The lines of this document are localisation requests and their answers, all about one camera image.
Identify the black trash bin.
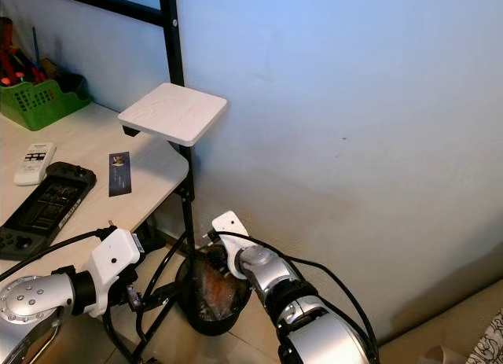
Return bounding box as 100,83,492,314
174,245,252,336

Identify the orange crumpled wrapper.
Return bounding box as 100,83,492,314
199,262,233,310

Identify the black handheld game console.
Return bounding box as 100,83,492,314
0,161,97,261

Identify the dark blue card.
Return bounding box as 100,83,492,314
108,151,133,198

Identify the white remote control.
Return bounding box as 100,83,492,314
13,142,57,186

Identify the white square shelf board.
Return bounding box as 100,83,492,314
118,83,228,147

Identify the green plastic basket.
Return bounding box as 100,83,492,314
0,77,93,131

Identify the black white patterned fabric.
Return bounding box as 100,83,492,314
472,309,503,364

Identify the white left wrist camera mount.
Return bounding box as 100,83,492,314
88,228,144,318

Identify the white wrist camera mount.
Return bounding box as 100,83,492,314
88,228,144,318
211,211,252,278

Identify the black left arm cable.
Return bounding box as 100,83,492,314
0,226,119,282

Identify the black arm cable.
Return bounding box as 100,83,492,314
208,230,380,364
0,226,119,282

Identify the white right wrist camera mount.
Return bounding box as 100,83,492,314
211,211,252,278

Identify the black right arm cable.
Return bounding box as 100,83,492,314
208,230,380,364

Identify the black metal desk frame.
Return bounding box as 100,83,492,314
39,0,199,364

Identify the red handled tool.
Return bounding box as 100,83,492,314
1,17,17,86

